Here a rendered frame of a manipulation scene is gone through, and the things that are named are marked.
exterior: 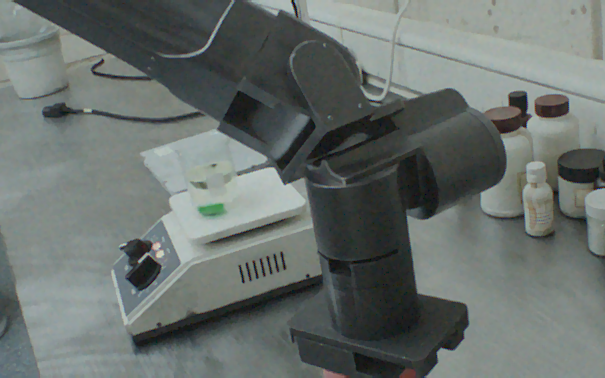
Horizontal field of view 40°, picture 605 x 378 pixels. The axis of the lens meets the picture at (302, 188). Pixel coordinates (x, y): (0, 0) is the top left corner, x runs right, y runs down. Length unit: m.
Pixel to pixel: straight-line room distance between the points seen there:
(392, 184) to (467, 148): 0.06
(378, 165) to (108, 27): 0.17
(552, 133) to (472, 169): 0.41
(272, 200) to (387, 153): 0.33
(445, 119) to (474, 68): 0.61
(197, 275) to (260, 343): 0.09
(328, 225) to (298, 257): 0.32
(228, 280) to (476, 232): 0.27
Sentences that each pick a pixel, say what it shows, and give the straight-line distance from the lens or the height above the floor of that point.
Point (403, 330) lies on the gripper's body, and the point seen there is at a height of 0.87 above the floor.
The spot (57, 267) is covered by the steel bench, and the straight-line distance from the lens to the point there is 1.00.
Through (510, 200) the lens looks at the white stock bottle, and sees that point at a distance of 0.89.
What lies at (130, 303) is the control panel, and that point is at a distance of 0.80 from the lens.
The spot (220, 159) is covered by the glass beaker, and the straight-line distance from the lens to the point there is 0.77.
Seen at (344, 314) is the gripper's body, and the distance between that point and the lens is 0.50.
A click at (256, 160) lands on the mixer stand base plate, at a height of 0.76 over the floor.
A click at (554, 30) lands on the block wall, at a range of 1.06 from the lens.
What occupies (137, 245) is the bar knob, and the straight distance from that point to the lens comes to 0.84.
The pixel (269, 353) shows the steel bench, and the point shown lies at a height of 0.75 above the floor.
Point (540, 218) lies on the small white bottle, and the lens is 0.85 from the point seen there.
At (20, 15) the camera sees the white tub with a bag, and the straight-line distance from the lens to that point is 1.80.
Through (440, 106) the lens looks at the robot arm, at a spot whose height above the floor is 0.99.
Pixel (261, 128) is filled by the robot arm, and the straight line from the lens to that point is 0.50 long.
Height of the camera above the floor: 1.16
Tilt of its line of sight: 23 degrees down
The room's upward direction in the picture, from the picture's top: 11 degrees counter-clockwise
